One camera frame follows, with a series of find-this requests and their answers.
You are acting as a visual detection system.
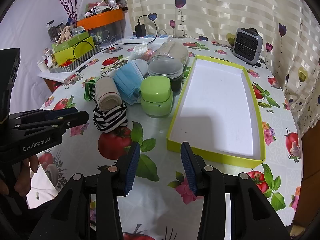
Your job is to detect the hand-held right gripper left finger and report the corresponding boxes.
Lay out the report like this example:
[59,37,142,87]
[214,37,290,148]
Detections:
[32,142,141,240]

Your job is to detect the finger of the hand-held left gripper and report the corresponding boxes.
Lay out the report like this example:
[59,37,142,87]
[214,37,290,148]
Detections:
[15,111,90,133]
[10,107,78,120]

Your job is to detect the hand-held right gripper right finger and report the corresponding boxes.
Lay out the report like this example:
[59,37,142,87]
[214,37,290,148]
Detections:
[180,141,292,240]

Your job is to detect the black and white striped sock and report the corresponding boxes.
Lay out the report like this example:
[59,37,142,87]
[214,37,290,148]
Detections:
[84,79,98,102]
[93,102,128,133]

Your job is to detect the beige sock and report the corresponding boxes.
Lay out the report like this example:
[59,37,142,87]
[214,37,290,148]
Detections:
[94,76,123,111]

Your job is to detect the yellow-green cardboard box tray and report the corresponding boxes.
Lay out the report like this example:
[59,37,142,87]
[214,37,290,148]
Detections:
[166,54,266,168]

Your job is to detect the blue face mask stack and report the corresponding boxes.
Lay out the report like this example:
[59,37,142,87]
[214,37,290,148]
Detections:
[114,62,144,105]

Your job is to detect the white plastic bottle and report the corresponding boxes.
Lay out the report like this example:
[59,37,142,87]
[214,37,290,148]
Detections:
[132,59,149,77]

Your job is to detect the person's left hand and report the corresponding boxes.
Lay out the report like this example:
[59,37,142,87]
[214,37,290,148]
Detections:
[14,154,39,197]

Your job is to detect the fruit print tablecloth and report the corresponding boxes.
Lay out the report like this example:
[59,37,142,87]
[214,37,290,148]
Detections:
[25,36,303,240]

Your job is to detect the grey zigzag patterned box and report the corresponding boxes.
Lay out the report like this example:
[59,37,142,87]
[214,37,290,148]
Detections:
[49,45,102,73]

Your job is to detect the yellow-green box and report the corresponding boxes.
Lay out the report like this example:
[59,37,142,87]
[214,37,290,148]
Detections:
[54,36,96,65]

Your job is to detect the beige plush figure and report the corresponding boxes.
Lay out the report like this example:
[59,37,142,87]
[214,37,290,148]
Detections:
[56,26,75,45]

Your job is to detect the dark green flat box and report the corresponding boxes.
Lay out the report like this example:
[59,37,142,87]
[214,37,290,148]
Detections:
[52,31,90,53]

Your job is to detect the green plastic jar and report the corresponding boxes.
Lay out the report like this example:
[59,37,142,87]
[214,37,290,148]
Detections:
[140,76,173,117]

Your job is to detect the purple decorative branches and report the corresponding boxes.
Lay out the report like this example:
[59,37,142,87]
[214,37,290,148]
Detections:
[51,0,88,22]

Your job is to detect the storage bin with orange lid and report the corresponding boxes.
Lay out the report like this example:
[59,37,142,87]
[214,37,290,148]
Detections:
[76,9,127,46]

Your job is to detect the clear jar with dark contents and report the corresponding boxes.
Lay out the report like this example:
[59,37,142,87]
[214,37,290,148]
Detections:
[147,60,186,97]

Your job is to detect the black charger plug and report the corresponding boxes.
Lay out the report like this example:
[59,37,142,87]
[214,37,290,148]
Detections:
[135,24,147,37]

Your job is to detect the white and blue power strip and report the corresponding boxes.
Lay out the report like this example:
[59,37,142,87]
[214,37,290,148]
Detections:
[122,34,173,45]

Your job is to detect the assorted clutter pile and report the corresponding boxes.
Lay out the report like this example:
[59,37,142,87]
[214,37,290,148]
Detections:
[84,0,128,18]

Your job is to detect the brown wooden cabinet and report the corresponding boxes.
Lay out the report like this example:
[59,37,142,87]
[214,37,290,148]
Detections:
[291,122,320,240]

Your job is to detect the small grey fan heater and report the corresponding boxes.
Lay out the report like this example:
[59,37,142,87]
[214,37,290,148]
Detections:
[232,27,263,65]

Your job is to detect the cream curtain with heart print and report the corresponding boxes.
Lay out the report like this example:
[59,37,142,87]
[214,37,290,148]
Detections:
[124,0,320,135]

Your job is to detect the black looped cable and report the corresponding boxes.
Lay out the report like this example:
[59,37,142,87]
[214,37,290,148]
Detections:
[73,41,125,62]

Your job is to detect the black charger cable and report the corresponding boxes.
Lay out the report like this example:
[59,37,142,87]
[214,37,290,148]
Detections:
[137,15,160,42]

